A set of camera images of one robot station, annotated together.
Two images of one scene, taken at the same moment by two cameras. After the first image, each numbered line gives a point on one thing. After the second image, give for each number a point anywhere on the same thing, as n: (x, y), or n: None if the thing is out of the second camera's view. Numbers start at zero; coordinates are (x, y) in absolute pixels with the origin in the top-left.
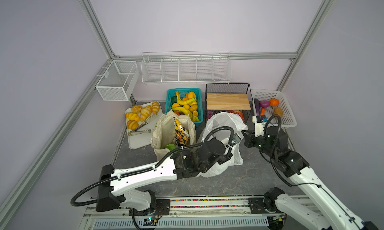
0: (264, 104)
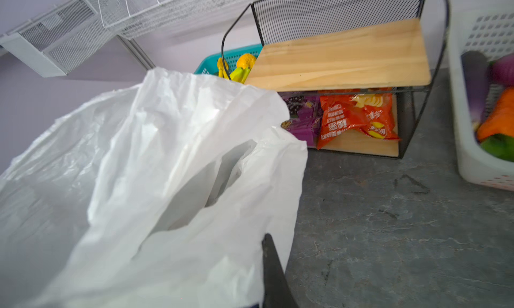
0: (502, 70)
